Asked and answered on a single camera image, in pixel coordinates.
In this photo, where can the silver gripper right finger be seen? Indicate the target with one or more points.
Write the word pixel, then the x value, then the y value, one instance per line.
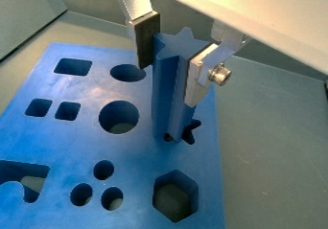
pixel 206 68

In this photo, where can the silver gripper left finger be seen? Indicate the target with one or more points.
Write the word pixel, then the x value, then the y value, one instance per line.
pixel 143 25

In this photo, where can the blue star-shaped prism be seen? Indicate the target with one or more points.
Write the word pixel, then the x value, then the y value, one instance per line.
pixel 173 116

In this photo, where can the blue foam shape-hole block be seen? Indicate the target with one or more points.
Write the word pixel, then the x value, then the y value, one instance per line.
pixel 82 165

